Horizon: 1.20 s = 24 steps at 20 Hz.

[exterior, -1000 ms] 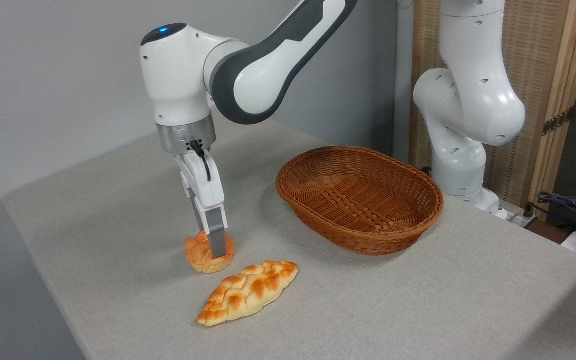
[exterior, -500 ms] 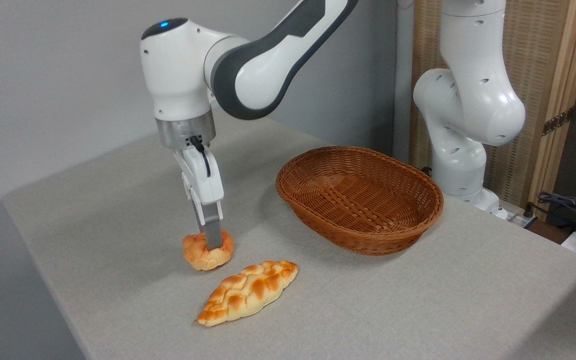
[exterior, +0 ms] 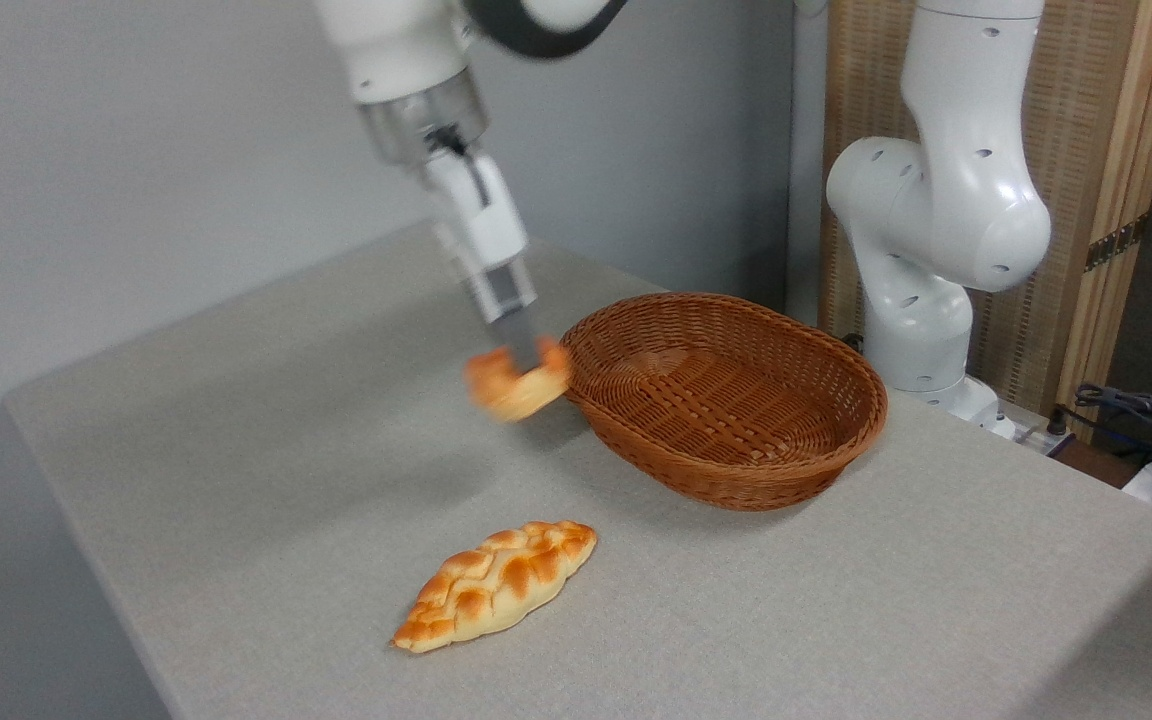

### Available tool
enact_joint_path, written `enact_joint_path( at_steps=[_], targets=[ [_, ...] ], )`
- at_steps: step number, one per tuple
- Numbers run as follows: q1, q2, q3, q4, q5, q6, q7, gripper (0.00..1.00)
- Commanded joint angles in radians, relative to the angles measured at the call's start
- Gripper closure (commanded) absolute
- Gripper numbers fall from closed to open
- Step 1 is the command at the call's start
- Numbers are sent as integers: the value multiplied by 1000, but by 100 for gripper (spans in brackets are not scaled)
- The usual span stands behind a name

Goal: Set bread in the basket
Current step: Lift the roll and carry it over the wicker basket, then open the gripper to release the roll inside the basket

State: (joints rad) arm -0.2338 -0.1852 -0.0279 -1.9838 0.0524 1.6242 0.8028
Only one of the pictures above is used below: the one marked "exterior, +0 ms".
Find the brass screen hinge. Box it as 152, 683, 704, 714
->
1083, 213, 1151, 273

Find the brown wicker oval basket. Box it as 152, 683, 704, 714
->
558, 292, 889, 513

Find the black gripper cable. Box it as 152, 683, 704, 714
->
426, 127, 493, 209

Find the wooden bamboo folding screen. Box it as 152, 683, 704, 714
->
820, 0, 1152, 433

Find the long braided bread loaf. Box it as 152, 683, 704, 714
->
391, 520, 599, 655

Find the round knotted bread roll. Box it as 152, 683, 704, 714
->
463, 338, 574, 423

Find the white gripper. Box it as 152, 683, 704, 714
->
420, 148, 544, 373

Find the bundle of dark cables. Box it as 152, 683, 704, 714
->
1054, 384, 1152, 473

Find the white power strip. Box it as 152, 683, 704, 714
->
1010, 420, 1075, 457

